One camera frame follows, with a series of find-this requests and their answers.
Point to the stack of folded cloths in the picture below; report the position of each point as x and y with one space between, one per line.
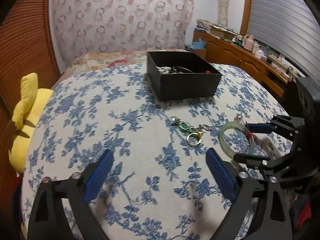
203 25

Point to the black box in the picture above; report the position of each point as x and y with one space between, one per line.
185 87

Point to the brown louvered wooden wardrobe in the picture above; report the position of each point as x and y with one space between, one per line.
25 35

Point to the pink thermos bottle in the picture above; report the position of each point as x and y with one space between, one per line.
248 43

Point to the floral bed quilt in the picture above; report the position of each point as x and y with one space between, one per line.
105 58

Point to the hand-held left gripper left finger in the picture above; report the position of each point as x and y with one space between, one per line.
98 175

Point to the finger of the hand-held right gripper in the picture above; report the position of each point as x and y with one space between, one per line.
252 161
261 128

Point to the blue floral tablecloth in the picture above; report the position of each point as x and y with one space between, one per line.
137 175

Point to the wooden window frame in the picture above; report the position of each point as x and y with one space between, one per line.
246 5

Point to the cardboard box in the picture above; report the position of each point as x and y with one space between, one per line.
221 33

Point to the grey window blind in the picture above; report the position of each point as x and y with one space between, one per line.
282 20

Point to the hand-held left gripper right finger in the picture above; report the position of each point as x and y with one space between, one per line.
221 173

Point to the long wooden cabinet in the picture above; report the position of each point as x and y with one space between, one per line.
237 57

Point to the white lace curtain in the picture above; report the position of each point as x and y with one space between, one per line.
223 2

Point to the pale green jade bangle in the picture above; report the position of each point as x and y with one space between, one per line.
223 140

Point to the red cloth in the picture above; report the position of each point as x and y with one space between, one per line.
303 210

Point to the blue bag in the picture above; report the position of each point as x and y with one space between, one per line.
196 45

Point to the pink tissue box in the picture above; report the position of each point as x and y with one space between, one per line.
260 55

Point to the yellow plush toy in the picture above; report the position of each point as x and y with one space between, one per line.
27 115

